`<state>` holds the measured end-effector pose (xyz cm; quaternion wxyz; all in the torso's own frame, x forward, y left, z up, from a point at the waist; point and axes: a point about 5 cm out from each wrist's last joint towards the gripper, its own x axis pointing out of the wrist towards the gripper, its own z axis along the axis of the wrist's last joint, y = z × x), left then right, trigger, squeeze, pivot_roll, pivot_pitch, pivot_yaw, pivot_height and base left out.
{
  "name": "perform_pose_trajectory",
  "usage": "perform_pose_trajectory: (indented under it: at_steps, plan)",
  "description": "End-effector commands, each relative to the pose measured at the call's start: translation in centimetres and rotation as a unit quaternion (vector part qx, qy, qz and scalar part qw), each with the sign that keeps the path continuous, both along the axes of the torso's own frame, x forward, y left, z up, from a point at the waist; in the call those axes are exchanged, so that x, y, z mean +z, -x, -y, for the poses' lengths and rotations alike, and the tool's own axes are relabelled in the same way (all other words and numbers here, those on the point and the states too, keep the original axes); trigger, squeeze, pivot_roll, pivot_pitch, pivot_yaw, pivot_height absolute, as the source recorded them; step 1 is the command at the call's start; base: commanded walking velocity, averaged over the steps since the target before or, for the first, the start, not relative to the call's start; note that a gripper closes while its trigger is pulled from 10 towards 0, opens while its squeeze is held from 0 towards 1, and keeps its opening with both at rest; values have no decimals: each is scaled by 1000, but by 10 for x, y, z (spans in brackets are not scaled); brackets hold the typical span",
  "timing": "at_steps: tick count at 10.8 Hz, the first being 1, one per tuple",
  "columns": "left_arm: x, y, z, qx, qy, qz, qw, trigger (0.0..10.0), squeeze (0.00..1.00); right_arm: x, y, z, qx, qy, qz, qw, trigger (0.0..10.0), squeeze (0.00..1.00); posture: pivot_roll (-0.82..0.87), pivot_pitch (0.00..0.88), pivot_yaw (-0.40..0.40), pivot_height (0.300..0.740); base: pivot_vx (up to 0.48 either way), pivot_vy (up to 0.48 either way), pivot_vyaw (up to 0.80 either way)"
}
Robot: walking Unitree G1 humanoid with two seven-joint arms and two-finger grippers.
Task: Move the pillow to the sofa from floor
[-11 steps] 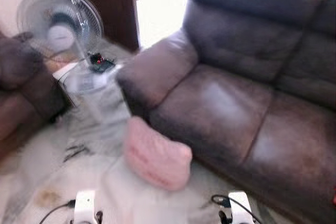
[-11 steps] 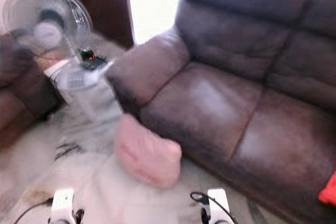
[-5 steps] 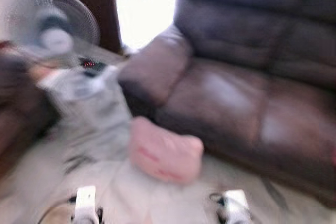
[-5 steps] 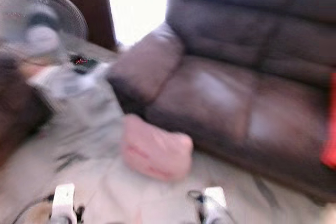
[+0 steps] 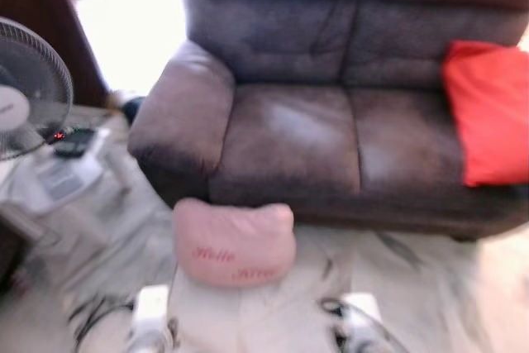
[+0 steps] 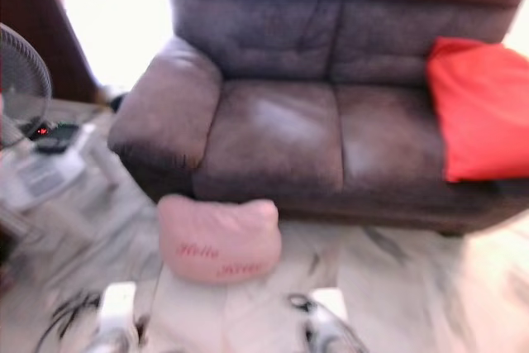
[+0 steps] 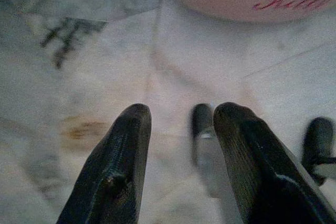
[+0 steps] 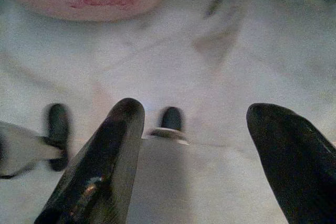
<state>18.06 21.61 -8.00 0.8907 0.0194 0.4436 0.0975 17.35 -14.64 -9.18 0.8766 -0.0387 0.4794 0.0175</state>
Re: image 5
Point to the red pillow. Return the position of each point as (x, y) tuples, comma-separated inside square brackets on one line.
[(492, 113)]

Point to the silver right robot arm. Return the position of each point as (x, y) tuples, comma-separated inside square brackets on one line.
[(368, 338)]

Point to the grey-brown two-seat sofa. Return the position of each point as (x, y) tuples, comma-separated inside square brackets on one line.
[(289, 130)]

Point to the pink Hello Kitty pillow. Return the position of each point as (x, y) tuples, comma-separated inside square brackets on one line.
[(235, 241)]

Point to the dark wooden door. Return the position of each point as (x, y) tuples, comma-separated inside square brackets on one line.
[(37, 6)]

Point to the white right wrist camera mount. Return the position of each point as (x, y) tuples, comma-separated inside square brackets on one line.
[(364, 307)]

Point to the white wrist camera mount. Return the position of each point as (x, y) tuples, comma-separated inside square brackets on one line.
[(364, 307), (151, 312)]

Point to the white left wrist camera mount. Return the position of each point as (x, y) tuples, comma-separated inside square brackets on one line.
[(151, 312)]

